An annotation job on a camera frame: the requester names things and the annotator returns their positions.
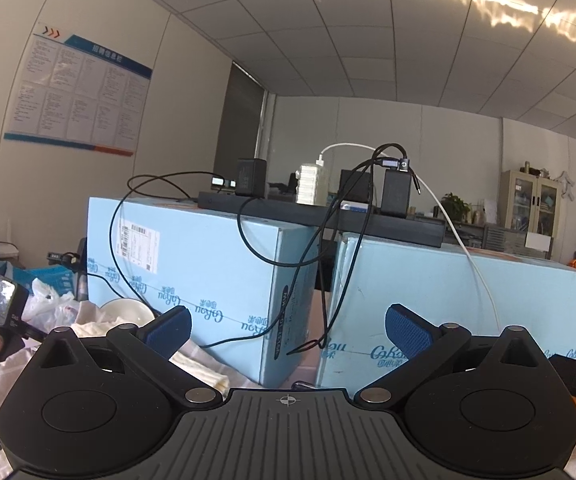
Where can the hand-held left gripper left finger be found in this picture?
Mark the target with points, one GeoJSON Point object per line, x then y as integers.
{"type": "Point", "coordinates": [168, 331]}

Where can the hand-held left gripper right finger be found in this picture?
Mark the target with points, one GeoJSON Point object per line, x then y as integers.
{"type": "Point", "coordinates": [408, 332]}

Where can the white bowl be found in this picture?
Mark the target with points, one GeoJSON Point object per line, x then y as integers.
{"type": "Point", "coordinates": [127, 312]}

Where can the cream knit towel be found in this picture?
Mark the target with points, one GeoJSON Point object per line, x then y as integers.
{"type": "Point", "coordinates": [197, 367]}

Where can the light blue printed carton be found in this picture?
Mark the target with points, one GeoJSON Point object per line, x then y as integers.
{"type": "Point", "coordinates": [468, 300]}
{"type": "Point", "coordinates": [192, 270]}

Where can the white plastic bag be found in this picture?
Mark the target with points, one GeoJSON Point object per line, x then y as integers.
{"type": "Point", "coordinates": [50, 305]}

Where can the grey drawer unit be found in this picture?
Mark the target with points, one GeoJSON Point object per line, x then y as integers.
{"type": "Point", "coordinates": [505, 240]}

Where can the green potted plant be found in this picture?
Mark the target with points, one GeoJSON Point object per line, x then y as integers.
{"type": "Point", "coordinates": [455, 205]}

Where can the blue plastic packet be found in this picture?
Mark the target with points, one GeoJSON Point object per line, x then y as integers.
{"type": "Point", "coordinates": [42, 275]}

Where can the black charger block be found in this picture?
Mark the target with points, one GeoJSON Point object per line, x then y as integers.
{"type": "Point", "coordinates": [251, 177]}
{"type": "Point", "coordinates": [396, 192]}

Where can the white paper sign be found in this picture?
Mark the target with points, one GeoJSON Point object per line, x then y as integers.
{"type": "Point", "coordinates": [538, 241]}

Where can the black power strip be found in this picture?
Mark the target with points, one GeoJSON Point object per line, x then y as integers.
{"type": "Point", "coordinates": [318, 215]}

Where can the white multi-plug adapter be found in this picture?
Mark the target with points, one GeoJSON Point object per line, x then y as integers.
{"type": "Point", "coordinates": [312, 183]}

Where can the beige glass-door cabinet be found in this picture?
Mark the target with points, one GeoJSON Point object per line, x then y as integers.
{"type": "Point", "coordinates": [530, 200]}

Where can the dark window blind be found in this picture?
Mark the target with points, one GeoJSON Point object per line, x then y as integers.
{"type": "Point", "coordinates": [240, 130]}

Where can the wall poster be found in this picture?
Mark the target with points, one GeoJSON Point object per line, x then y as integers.
{"type": "Point", "coordinates": [77, 90]}

